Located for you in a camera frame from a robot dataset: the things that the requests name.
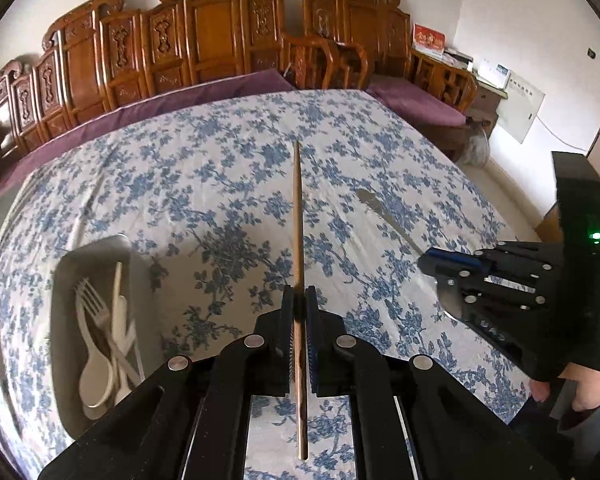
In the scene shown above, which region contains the white wall cable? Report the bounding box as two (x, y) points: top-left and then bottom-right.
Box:
(535, 115), (592, 154)

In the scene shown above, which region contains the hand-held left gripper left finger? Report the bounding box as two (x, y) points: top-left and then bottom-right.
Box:
(37, 286), (296, 480)

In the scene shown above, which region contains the white plastic fork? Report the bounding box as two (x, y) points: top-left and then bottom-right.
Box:
(74, 276), (143, 386)

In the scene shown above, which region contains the stack of papers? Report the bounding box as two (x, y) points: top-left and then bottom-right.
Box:
(442, 47), (477, 72)

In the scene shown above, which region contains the long carved wooden bench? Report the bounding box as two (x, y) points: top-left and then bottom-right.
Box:
(0, 0), (301, 171)

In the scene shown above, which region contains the person's right hand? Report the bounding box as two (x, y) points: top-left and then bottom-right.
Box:
(529, 371), (600, 412)

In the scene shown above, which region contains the purple armchair cushion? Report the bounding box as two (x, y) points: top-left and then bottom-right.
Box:
(367, 77), (469, 129)

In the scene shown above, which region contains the metal spoon with patterned handle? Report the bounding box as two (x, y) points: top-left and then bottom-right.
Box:
(356, 187), (458, 322)

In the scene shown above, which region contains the white box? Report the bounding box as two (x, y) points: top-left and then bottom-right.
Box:
(475, 60), (512, 92)

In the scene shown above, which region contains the red box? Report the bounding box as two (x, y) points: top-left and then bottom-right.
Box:
(412, 24), (447, 58)

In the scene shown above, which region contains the large white plastic spoon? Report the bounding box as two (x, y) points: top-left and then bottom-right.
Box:
(79, 261), (128, 408)

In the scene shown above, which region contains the carved wooden armchair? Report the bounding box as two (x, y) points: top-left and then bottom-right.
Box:
(302, 0), (481, 117)

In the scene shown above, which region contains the plastic bag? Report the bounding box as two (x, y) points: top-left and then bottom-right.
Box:
(459, 125), (492, 167)

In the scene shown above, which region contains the brown wooden chopstick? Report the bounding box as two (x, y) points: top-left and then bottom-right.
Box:
(291, 140), (310, 462)

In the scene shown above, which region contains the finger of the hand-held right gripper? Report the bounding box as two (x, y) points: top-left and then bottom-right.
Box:
(432, 270), (561, 323)
(420, 241), (563, 286)

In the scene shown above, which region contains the purple bench cushion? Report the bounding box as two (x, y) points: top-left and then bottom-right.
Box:
(0, 70), (299, 207)

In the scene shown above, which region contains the wooden side table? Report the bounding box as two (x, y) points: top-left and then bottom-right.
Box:
(472, 77), (502, 137)

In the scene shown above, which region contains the white utensil tray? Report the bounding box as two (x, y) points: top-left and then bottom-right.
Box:
(50, 234), (153, 436)

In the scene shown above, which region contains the round-armed wooden chair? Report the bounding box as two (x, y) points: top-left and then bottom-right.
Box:
(281, 34), (372, 92)

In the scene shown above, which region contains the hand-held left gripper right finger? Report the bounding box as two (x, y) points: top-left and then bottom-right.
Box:
(306, 287), (551, 480)

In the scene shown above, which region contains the blue floral tablecloth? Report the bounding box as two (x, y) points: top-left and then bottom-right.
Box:
(0, 89), (531, 480)

